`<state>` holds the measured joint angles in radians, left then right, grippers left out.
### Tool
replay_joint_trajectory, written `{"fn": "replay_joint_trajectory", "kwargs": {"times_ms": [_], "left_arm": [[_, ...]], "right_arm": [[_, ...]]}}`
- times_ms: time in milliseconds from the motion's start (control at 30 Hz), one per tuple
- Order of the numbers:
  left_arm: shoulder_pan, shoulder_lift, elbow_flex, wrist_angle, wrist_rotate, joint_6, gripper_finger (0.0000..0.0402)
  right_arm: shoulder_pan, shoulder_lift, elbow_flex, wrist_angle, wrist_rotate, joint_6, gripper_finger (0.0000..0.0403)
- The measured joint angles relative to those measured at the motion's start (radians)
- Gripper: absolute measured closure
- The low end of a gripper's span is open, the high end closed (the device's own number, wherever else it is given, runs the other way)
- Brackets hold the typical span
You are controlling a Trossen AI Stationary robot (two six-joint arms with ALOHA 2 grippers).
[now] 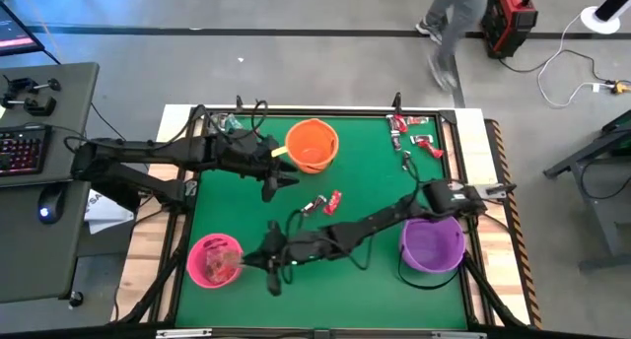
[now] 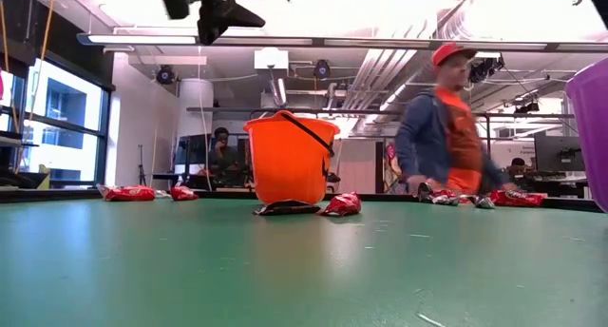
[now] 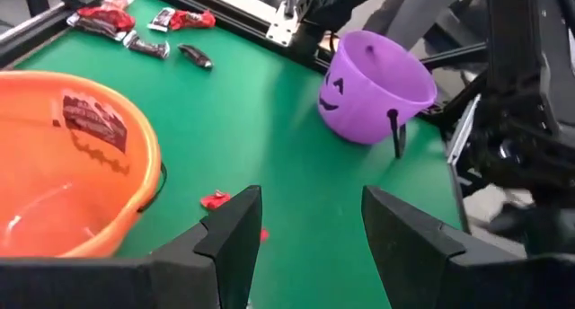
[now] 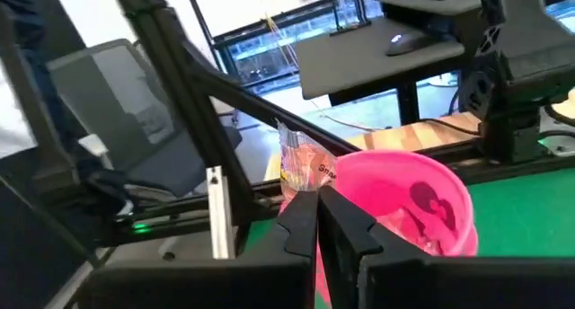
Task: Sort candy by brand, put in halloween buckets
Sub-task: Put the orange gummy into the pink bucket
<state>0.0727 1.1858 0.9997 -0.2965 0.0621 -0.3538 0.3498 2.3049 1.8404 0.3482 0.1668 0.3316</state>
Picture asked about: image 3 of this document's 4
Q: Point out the orange plastic bucket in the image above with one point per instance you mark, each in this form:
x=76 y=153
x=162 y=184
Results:
x=67 y=188

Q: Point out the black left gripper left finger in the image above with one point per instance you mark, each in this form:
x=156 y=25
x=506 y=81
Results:
x=135 y=282

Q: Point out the dark brown candy wrapper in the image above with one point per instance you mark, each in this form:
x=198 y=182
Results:
x=96 y=32
x=161 y=19
x=147 y=47
x=196 y=56

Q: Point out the black idle robot arm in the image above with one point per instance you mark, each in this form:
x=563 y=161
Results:
x=516 y=165

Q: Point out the silver metal corner bracket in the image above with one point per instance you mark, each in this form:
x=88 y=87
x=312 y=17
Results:
x=283 y=26

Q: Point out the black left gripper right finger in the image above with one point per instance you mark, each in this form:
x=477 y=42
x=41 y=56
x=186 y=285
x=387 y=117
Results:
x=471 y=282

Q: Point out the red candy wrapper in bucket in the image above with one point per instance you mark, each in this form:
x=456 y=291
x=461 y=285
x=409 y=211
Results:
x=96 y=122

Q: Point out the black upright frame post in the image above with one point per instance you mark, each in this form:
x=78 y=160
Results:
x=516 y=39

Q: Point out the black diagonal frame brace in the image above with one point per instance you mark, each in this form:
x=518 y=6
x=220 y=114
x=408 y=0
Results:
x=453 y=56

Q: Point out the purple jack-o-lantern bucket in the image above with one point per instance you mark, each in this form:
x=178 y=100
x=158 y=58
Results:
x=373 y=89

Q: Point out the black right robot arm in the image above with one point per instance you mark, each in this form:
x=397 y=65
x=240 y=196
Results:
x=341 y=3

